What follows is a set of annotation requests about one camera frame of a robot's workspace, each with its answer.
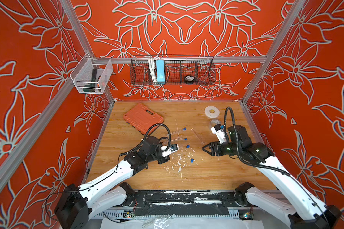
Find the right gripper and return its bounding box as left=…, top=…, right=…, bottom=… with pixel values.
left=200, top=141, right=241, bottom=157

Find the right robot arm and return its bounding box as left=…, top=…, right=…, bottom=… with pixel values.
left=202, top=124, right=342, bottom=229

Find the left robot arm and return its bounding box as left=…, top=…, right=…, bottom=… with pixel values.
left=54, top=136, right=180, bottom=229

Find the clear packing tape roll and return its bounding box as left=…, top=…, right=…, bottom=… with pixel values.
left=210, top=119, right=221, bottom=128

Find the orange plastic tool case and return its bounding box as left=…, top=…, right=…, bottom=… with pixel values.
left=123, top=103, right=164, bottom=135

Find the white foam tape roll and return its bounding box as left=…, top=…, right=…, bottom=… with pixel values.
left=204, top=106, right=220, bottom=118

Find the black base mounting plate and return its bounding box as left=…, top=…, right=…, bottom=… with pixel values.
left=131, top=190, right=254, bottom=220

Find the light blue box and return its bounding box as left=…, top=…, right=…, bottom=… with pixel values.
left=155, top=59, right=165, bottom=85

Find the dark green tool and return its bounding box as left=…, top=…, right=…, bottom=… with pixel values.
left=83, top=68, right=97, bottom=93

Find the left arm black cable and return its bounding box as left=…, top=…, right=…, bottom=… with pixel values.
left=116, top=123, right=172, bottom=169

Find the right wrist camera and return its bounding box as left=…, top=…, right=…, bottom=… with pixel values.
left=211, top=124, right=227, bottom=144

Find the black wire basket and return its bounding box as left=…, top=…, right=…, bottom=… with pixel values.
left=130, top=54, right=216, bottom=86

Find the white cable bundle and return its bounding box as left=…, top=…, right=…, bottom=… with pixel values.
left=148, top=57, right=158, bottom=83

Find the clear acrylic wall box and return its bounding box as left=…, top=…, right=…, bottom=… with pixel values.
left=70, top=53, right=113, bottom=94

